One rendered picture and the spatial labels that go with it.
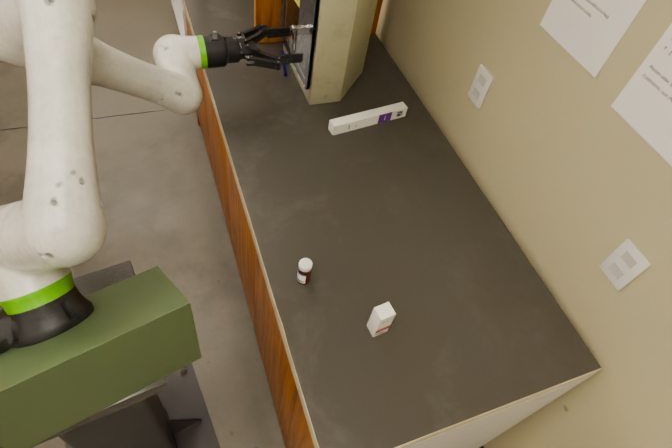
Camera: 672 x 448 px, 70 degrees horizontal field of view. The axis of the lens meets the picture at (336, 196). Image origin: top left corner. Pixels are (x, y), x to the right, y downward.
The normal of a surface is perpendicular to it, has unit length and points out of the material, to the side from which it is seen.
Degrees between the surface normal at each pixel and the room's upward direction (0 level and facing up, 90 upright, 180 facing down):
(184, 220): 0
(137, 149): 0
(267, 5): 90
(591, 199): 90
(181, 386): 0
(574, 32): 90
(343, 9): 90
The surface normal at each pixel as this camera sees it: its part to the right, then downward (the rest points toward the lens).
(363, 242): 0.13, -0.63
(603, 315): -0.93, 0.18
